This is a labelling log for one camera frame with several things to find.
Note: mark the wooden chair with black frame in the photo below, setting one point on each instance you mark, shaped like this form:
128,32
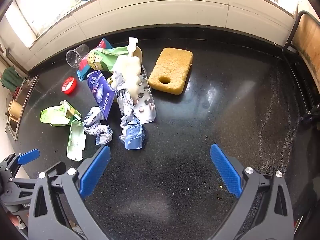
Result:
308,37

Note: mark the blue and red wrapper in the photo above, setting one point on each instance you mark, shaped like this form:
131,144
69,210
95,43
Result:
83,66

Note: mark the yellow sponge with hole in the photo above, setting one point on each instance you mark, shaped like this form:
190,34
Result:
172,65

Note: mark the red bottle cap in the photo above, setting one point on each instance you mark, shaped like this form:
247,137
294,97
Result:
69,85

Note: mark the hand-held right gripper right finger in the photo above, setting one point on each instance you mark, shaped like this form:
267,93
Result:
226,172

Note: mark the beige paper cup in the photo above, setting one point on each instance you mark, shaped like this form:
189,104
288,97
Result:
139,53

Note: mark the white plastic pump piece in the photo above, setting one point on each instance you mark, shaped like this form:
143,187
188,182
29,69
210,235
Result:
132,45

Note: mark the green cloth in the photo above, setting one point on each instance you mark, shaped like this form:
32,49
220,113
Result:
10,76

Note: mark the white labelled box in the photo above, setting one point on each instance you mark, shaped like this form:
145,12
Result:
76,0

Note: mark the purple toothpaste tube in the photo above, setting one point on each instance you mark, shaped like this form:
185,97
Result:
101,92

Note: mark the crumpled printed silver wrapper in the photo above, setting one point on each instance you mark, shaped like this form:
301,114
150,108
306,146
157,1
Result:
125,100

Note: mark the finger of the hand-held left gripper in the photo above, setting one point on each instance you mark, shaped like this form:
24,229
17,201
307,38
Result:
28,155
57,167

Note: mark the clear plastic cup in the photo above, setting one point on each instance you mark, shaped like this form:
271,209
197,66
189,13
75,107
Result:
76,56

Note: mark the green snack bag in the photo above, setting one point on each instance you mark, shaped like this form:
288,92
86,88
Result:
100,60

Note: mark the beige mug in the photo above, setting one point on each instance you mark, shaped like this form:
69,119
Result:
15,108

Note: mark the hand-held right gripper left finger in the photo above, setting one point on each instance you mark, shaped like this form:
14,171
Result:
95,172

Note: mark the light green plastic case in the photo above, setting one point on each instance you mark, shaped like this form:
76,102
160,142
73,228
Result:
76,140

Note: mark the crumpled blue paper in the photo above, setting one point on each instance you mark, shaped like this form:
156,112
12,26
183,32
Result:
135,135

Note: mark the torn green carton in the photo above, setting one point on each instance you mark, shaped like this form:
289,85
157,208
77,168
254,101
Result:
53,115

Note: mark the silver pill blister pack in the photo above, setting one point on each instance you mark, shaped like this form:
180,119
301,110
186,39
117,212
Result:
146,110

